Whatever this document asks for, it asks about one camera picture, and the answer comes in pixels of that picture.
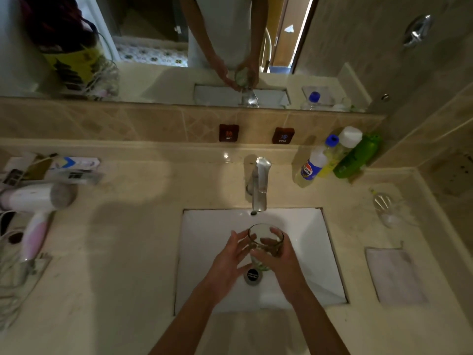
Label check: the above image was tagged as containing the white blue toothpaste tube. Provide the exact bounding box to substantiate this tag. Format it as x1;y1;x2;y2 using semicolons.
50;156;101;170

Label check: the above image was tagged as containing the chrome sink faucet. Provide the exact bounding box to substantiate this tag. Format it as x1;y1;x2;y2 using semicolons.
245;157;272;213

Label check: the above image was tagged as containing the person's right forearm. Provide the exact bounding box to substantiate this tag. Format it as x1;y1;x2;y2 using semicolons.
286;287;351;355

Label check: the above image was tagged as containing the wall mirror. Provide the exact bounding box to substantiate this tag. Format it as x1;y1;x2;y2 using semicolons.
0;0;387;115

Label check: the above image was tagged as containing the blue cap plastic bottle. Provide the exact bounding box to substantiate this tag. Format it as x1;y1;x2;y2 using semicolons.
295;135;340;188

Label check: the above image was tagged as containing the person's right hand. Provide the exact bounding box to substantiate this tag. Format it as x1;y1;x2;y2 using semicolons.
251;227;309;303

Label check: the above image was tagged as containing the white sink basin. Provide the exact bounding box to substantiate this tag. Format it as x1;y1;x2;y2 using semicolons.
174;207;348;316

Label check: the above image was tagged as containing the clear drinking glass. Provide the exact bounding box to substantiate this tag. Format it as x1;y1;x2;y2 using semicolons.
247;223;285;272

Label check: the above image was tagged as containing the white hair dryer cable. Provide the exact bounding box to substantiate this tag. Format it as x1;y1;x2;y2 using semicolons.
0;210;53;331

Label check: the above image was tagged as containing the gold packet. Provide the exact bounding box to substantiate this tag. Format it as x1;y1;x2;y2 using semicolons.
22;157;53;181

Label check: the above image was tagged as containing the chrome wall fixture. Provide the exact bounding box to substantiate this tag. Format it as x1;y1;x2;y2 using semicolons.
402;14;433;48

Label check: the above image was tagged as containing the person's left forearm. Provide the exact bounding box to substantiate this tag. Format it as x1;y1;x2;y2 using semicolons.
148;286;223;355

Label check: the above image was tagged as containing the clear empty plastic bottle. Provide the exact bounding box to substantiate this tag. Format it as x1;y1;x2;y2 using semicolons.
371;188;409;230

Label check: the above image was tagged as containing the green plastic bottle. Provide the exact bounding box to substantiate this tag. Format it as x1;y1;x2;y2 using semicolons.
333;133;382;179

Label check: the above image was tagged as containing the white pink hair dryer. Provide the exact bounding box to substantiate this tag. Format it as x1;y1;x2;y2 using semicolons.
0;182;78;264

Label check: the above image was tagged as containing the dark red cold label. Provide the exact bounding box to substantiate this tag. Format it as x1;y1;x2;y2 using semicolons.
272;127;295;145

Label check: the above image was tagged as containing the white folded cloth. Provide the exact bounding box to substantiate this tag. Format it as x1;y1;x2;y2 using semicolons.
365;247;429;307

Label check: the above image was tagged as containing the dark red hot label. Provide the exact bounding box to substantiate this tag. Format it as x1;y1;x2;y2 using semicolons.
219;124;239;142

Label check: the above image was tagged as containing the person's left hand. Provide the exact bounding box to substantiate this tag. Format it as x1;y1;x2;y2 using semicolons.
203;230;259;303

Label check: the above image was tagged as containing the metal sink drain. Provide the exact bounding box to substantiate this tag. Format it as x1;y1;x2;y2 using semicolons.
243;268;264;286

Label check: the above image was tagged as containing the white cap yellow bottle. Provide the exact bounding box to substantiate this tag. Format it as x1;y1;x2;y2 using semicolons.
318;126;363;178

